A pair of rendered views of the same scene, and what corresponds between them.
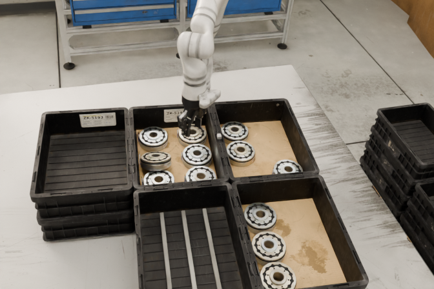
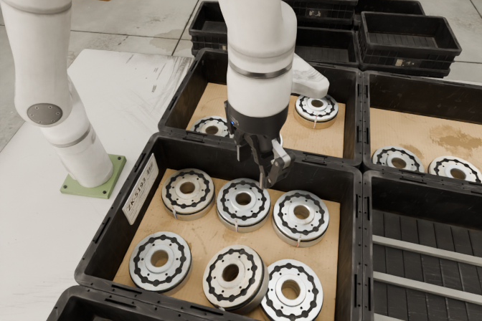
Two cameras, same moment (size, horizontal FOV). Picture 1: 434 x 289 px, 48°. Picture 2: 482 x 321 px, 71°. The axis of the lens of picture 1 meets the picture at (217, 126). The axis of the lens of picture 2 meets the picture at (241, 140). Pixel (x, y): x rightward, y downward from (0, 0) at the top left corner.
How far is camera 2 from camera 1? 1.29 m
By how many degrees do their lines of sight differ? 44
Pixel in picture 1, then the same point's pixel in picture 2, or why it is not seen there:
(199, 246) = (440, 273)
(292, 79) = (111, 57)
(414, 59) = (97, 10)
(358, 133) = not seen: hidden behind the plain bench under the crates
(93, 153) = not seen: outside the picture
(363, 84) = not seen: hidden behind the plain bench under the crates
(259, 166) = (287, 134)
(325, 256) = (455, 130)
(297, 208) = (373, 125)
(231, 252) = (452, 229)
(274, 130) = (224, 94)
